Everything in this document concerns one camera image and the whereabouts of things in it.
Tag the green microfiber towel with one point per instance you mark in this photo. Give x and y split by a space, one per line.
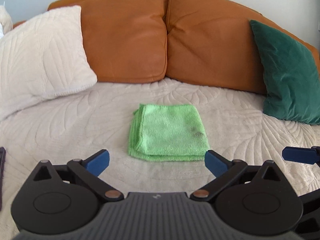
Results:
167 133

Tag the right orange back cushion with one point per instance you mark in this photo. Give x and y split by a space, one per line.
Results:
210 43

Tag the left orange back cushion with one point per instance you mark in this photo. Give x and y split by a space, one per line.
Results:
124 40

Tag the orange leather sofa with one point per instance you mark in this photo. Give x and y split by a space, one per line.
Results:
218 43

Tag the white quilted pillow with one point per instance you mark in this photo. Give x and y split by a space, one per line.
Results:
43 59

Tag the orange cushion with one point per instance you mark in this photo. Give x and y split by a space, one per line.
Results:
124 40
210 43

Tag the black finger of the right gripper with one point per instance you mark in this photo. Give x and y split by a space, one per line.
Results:
301 155

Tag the pile of light clothes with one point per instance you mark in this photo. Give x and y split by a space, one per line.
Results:
6 23

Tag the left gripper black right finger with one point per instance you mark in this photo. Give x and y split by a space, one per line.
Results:
226 174

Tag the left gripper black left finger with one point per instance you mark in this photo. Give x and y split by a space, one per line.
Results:
86 174

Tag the dark smartphone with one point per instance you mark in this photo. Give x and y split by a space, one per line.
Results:
2 162

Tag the dark green velvet pillow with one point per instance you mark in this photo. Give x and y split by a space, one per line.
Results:
290 76

